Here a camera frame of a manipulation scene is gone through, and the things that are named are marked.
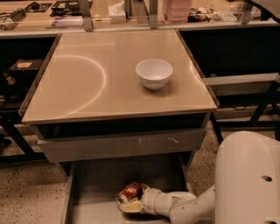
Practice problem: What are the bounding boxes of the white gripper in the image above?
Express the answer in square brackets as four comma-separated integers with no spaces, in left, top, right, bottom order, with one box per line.
[118,183,161,215]

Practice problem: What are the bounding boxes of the red coke can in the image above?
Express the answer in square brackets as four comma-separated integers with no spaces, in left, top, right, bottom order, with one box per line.
[116,181,142,204]

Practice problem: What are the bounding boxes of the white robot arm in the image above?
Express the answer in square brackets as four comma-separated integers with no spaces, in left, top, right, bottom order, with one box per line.
[116,131,280,224]

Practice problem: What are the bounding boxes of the open middle drawer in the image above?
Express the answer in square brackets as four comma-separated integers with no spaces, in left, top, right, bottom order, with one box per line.
[60,152,217,224]

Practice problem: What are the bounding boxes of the grey drawer cabinet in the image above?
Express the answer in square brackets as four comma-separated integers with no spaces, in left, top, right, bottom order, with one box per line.
[18,29,221,224]

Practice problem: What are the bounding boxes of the closed top drawer front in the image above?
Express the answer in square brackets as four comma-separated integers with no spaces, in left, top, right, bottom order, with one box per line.
[38,128,206,163]

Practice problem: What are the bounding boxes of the white ceramic bowl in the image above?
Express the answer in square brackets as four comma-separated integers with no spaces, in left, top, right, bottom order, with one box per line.
[136,59,173,90]

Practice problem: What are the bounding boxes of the black box with label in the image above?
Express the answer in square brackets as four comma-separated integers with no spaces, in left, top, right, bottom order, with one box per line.
[9,59,44,72]

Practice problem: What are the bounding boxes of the white tissue box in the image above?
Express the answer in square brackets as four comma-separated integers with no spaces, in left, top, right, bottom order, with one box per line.
[108,1,126,23]

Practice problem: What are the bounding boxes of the pink plastic container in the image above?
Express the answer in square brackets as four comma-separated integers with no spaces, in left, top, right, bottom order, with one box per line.
[163,0,192,24]

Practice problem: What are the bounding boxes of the black coiled tool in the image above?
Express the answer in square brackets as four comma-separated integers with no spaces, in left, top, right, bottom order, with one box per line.
[0,8,25,32]

